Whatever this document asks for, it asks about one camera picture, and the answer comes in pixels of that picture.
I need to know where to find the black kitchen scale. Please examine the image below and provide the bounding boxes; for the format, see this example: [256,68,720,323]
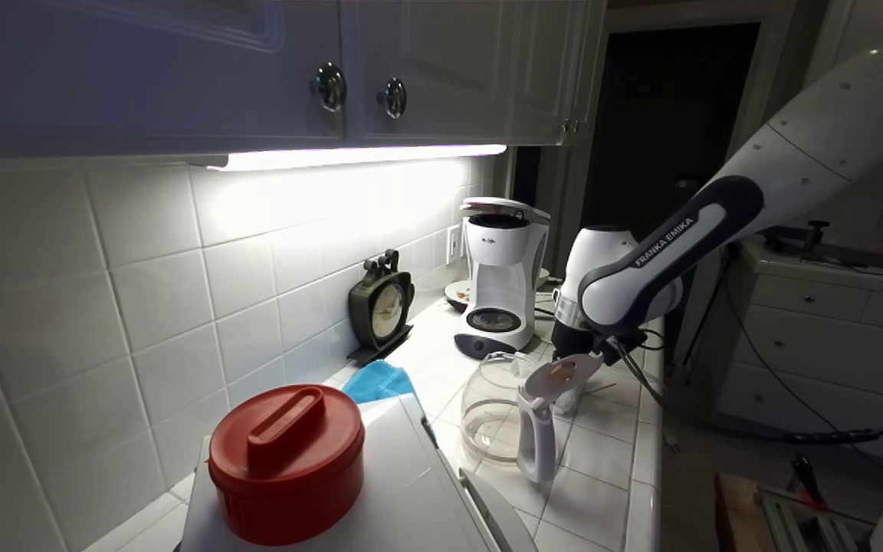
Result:
[346,249,412,366]

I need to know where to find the blue cloth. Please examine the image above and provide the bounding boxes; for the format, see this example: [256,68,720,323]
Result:
[343,358,412,406]

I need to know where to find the white plate with food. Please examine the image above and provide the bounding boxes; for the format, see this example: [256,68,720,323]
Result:
[442,280,472,309]

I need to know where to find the right cabinet knob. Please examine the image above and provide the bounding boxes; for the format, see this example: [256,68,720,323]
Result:
[378,77,407,119]

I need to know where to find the red round lid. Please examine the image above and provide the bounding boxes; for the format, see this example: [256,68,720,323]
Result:
[208,383,364,547]

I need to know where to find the white drawer dresser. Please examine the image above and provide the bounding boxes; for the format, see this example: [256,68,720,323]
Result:
[700,246,883,434]

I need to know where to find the under-cabinet light strip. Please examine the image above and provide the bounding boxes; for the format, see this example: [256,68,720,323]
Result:
[195,146,506,171]

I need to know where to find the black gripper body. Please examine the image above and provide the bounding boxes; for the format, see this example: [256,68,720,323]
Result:
[552,325,605,358]

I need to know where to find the white upper cabinets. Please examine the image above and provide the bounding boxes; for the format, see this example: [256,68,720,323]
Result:
[0,0,607,157]

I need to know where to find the cabinet knob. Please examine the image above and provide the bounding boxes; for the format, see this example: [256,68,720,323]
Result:
[312,63,346,113]
[378,77,407,119]

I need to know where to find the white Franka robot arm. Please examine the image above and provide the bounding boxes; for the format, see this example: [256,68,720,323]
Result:
[552,42,883,362]

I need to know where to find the white coffee maker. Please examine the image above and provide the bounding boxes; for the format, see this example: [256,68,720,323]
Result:
[452,198,547,358]

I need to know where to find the glass coffee pot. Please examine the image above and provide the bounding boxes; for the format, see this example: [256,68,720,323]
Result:
[458,352,599,485]

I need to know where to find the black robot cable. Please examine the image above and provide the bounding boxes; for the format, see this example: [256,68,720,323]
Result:
[613,335,883,449]

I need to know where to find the left cabinet knob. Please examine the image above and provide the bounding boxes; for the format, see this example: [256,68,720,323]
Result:
[312,63,346,113]

